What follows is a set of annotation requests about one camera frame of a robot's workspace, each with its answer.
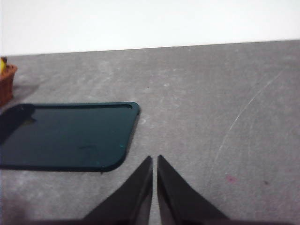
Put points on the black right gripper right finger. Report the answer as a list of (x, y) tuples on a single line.
[(178, 201)]

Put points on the yellow banana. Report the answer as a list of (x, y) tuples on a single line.
[(2, 64)]

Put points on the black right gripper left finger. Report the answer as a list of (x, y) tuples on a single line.
[(131, 201)]

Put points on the dark green rectangular tray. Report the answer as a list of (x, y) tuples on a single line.
[(65, 136)]

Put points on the brown wicker basket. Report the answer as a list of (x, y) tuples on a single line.
[(5, 86)]

